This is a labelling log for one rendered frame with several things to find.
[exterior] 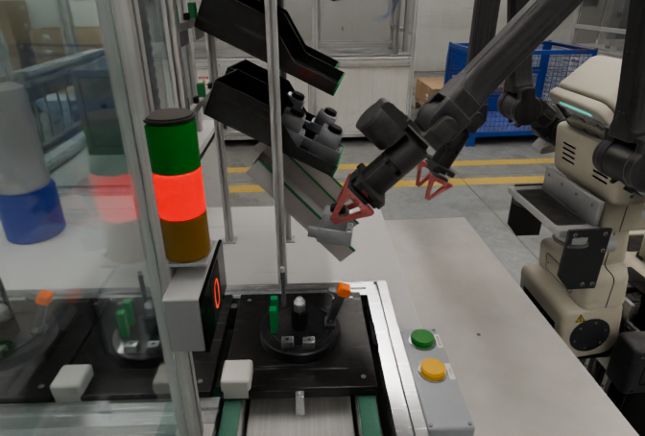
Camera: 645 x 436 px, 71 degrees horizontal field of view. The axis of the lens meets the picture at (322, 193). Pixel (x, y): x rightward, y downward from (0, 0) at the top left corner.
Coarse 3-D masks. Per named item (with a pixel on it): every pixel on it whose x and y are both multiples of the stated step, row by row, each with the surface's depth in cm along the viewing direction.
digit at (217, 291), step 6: (216, 264) 53; (216, 270) 53; (216, 276) 53; (210, 282) 50; (216, 282) 53; (216, 288) 53; (216, 294) 53; (216, 300) 53; (222, 300) 56; (216, 306) 53; (216, 312) 52; (216, 318) 52
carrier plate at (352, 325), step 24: (240, 312) 86; (264, 312) 86; (360, 312) 86; (240, 336) 80; (360, 336) 80; (264, 360) 74; (336, 360) 74; (360, 360) 74; (264, 384) 70; (288, 384) 70; (312, 384) 70; (336, 384) 70; (360, 384) 70
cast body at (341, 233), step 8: (328, 208) 84; (344, 208) 83; (328, 216) 82; (320, 224) 85; (328, 224) 83; (344, 224) 82; (352, 224) 86; (312, 232) 86; (320, 232) 84; (328, 232) 83; (336, 232) 83; (344, 232) 83; (320, 240) 84; (328, 240) 84; (336, 240) 84; (344, 240) 84
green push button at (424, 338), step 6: (414, 330) 81; (420, 330) 81; (426, 330) 81; (414, 336) 79; (420, 336) 79; (426, 336) 79; (432, 336) 79; (414, 342) 79; (420, 342) 78; (426, 342) 78; (432, 342) 78; (420, 348) 78; (426, 348) 78
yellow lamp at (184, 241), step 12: (204, 216) 48; (168, 228) 47; (180, 228) 46; (192, 228) 47; (204, 228) 48; (168, 240) 47; (180, 240) 47; (192, 240) 48; (204, 240) 49; (168, 252) 48; (180, 252) 48; (192, 252) 48; (204, 252) 49
